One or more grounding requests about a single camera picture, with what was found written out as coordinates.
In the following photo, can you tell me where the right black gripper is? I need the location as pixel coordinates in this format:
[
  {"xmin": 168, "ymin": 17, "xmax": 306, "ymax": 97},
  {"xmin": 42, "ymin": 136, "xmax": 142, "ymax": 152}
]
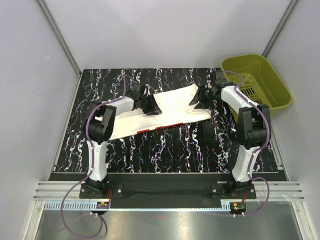
[{"xmin": 188, "ymin": 84, "xmax": 218, "ymax": 110}]

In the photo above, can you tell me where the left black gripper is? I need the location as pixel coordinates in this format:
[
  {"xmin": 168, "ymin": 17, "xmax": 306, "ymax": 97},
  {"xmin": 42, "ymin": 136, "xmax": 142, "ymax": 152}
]
[{"xmin": 139, "ymin": 94, "xmax": 162, "ymax": 116}]

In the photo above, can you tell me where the white t shirt red print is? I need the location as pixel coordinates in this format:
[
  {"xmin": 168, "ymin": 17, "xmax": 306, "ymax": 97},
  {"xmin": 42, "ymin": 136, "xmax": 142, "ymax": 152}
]
[{"xmin": 110, "ymin": 84, "xmax": 211, "ymax": 140}]

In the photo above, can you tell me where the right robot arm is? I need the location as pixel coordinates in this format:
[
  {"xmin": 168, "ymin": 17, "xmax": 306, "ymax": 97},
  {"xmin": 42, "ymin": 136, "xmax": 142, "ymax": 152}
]
[{"xmin": 189, "ymin": 68, "xmax": 271, "ymax": 199}]

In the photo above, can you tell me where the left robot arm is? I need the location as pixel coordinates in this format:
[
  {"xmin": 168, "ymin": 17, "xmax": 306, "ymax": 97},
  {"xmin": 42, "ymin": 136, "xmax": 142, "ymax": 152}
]
[{"xmin": 83, "ymin": 83, "xmax": 162, "ymax": 198}]

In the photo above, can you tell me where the black patterned table mat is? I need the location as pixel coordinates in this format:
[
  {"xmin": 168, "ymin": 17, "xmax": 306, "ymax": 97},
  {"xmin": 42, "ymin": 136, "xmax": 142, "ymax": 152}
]
[{"xmin": 53, "ymin": 67, "xmax": 279, "ymax": 174}]

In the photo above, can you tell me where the olive green plastic basket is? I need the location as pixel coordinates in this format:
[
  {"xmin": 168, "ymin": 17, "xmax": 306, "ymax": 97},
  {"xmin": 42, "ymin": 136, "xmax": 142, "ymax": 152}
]
[{"xmin": 220, "ymin": 54, "xmax": 293, "ymax": 118}]

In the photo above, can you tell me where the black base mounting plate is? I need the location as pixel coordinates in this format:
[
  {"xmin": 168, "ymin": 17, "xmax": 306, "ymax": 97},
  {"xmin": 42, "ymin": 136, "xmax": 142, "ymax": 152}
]
[{"xmin": 79, "ymin": 173, "xmax": 257, "ymax": 200}]

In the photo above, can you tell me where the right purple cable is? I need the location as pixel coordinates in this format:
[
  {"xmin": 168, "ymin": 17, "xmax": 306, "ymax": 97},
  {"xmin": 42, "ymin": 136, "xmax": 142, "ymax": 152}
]
[{"xmin": 219, "ymin": 70, "xmax": 272, "ymax": 218}]

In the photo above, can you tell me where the purple cable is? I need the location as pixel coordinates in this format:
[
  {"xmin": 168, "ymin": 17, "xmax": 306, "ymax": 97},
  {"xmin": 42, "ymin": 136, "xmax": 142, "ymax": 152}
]
[
  {"xmin": 59, "ymin": 74, "xmax": 141, "ymax": 237},
  {"xmin": 219, "ymin": 70, "xmax": 272, "ymax": 218}
]

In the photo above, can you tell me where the left aluminium frame post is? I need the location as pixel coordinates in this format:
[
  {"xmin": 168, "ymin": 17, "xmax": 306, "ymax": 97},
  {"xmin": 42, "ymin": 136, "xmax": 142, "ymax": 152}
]
[{"xmin": 35, "ymin": 0, "xmax": 82, "ymax": 77}]

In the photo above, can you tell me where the aluminium frame post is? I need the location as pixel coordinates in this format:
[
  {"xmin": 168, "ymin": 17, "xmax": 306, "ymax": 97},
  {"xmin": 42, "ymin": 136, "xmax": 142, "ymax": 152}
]
[
  {"xmin": 35, "ymin": 0, "xmax": 82, "ymax": 77},
  {"xmin": 261, "ymin": 0, "xmax": 300, "ymax": 58}
]

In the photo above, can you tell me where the right aluminium frame post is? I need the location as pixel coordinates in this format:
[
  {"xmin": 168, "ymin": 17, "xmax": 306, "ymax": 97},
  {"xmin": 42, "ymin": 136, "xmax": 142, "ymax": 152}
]
[{"xmin": 261, "ymin": 0, "xmax": 300, "ymax": 58}]

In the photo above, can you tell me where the aluminium rail profile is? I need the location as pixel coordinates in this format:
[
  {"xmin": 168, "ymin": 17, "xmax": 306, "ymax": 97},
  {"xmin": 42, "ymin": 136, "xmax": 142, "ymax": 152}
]
[{"xmin": 33, "ymin": 181, "xmax": 77, "ymax": 201}]

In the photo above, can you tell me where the slotted grey cable duct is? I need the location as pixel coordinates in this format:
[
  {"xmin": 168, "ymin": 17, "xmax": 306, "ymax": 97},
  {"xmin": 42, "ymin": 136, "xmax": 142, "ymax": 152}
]
[{"xmin": 44, "ymin": 200, "xmax": 232, "ymax": 212}]

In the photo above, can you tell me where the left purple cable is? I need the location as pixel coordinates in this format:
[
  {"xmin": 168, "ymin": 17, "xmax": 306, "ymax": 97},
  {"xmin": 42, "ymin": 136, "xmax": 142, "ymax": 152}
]
[{"xmin": 59, "ymin": 74, "xmax": 141, "ymax": 237}]

